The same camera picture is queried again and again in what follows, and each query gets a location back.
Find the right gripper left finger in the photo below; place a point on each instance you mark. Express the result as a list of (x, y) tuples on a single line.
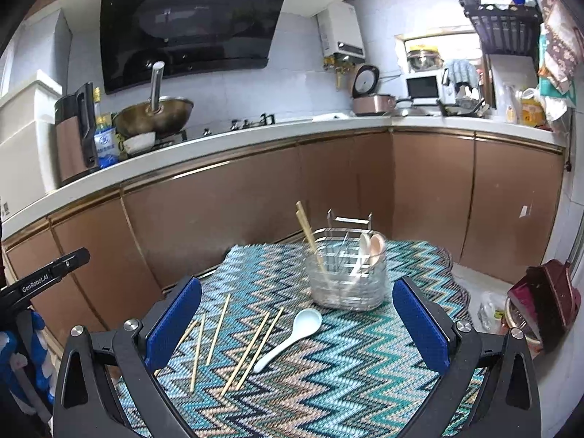
[(87, 404)]

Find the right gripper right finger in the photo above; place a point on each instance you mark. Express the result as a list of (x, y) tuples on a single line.
[(507, 404)]

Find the pink ceramic spoon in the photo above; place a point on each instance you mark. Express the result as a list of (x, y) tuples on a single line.
[(377, 248)]

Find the white ceramic spoon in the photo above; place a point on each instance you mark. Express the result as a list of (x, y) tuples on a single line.
[(306, 323), (363, 254)]

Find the lower kitchen cabinets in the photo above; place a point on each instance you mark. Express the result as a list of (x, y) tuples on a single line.
[(490, 202)]

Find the dark red dustpan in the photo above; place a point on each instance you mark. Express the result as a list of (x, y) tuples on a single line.
[(547, 300)]

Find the zigzag knitted table cloth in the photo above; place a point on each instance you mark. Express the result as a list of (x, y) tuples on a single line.
[(360, 375)]

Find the white appliance box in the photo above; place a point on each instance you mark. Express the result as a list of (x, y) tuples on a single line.
[(28, 150)]

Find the blue label bottle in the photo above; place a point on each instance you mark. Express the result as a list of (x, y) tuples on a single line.
[(105, 135)]

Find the white ceramic bowl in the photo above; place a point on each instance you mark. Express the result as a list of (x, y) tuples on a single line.
[(139, 143)]

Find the yellow oil bottle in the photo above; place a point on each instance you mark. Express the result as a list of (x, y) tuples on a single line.
[(533, 114)]

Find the metal pot lid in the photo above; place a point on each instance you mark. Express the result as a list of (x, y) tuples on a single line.
[(406, 108)]

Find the white microwave oven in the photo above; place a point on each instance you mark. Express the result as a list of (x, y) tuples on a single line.
[(425, 87)]

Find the gas stove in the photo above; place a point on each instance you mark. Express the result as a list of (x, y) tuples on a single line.
[(227, 135)]

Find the rice cooker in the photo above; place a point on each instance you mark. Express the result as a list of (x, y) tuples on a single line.
[(366, 100)]

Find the steel pot on microwave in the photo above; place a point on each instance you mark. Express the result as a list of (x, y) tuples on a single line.
[(424, 58)]

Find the hanging patterned cloth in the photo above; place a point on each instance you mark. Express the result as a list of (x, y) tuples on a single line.
[(560, 52)]

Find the black range hood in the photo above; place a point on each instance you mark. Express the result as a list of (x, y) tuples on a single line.
[(189, 36)]

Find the white water heater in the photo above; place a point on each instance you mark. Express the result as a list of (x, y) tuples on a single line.
[(340, 33)]

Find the wire utensil holder with cup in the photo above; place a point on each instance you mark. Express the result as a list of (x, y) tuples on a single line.
[(338, 244)]

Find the metal wok with handle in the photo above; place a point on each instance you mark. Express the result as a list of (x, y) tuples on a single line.
[(162, 115)]

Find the black wall dish rack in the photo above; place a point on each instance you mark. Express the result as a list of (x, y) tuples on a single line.
[(510, 27)]

